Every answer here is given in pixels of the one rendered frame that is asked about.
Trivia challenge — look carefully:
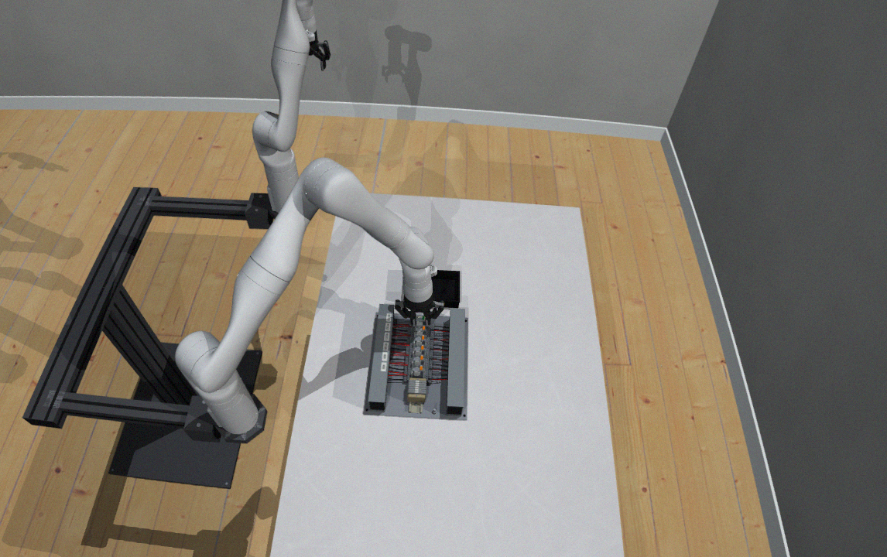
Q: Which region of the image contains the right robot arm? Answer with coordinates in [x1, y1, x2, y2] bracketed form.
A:
[175, 157, 437, 434]

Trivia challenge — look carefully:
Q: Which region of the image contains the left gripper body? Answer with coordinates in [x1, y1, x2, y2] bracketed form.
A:
[309, 31, 319, 56]

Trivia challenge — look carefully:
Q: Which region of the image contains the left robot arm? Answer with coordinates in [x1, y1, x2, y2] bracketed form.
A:
[252, 0, 317, 213]

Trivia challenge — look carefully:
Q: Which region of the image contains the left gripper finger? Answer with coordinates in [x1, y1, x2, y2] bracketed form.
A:
[310, 40, 330, 71]

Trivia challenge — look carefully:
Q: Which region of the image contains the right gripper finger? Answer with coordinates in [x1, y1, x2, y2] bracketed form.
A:
[395, 299, 416, 326]
[422, 300, 444, 326]

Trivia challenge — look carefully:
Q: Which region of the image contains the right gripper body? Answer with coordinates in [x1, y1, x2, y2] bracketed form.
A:
[403, 293, 435, 313]

